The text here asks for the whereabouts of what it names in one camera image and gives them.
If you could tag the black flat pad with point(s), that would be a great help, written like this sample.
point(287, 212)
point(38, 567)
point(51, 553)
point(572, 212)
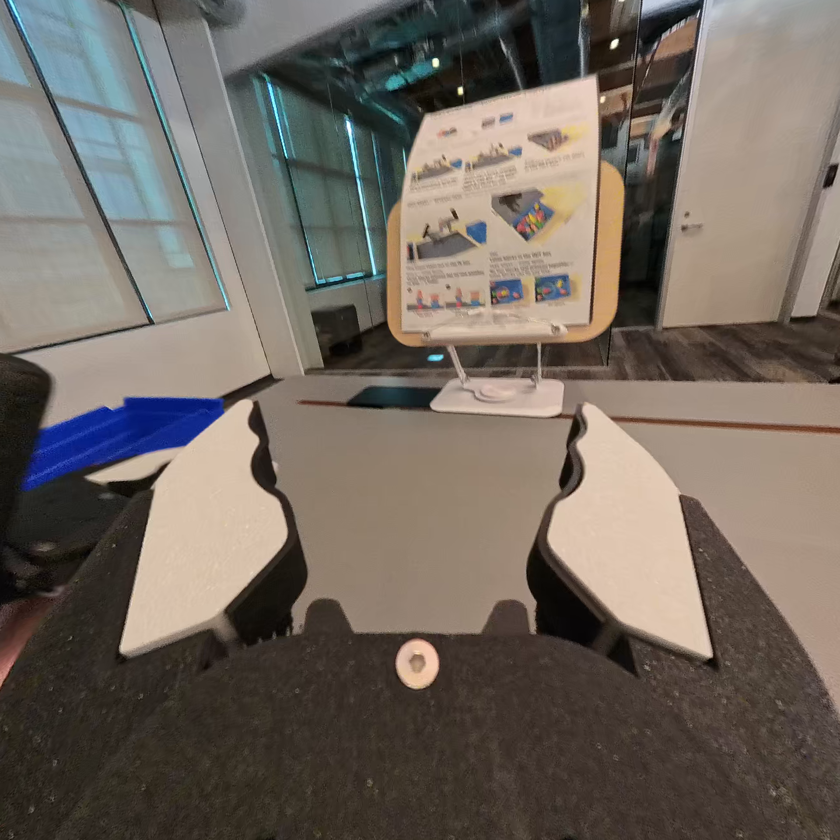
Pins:
point(394, 397)

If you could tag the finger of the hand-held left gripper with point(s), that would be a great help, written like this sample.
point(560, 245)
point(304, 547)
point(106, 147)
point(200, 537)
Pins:
point(128, 467)

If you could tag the narrow window with blinds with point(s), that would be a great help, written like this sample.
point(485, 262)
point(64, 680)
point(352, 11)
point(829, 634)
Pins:
point(328, 197)

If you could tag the blue plastic bin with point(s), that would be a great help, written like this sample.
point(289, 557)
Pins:
point(131, 426)

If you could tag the large window white blinds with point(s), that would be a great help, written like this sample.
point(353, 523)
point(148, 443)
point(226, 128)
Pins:
point(98, 197)

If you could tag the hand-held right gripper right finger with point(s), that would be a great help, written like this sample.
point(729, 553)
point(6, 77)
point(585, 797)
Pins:
point(630, 538)

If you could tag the white door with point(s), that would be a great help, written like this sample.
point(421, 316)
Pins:
point(741, 197)

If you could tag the printed instruction sheet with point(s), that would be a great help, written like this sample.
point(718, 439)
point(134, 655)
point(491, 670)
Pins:
point(499, 197)

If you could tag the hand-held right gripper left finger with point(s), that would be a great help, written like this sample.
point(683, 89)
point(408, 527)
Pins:
point(197, 525)

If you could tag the instruction sheet on stand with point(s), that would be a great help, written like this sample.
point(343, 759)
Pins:
point(609, 262)

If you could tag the black wall panel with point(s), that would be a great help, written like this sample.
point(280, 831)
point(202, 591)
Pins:
point(829, 177)

